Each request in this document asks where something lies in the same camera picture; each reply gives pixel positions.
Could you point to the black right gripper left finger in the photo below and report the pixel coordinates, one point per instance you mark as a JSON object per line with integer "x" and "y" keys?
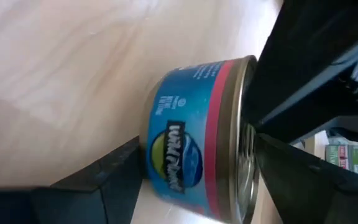
{"x": 73, "y": 202}

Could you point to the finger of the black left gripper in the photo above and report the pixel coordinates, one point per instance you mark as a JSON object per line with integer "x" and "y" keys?
{"x": 297, "y": 56}

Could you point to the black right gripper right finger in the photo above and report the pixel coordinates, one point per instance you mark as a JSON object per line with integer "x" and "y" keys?
{"x": 306, "y": 193}

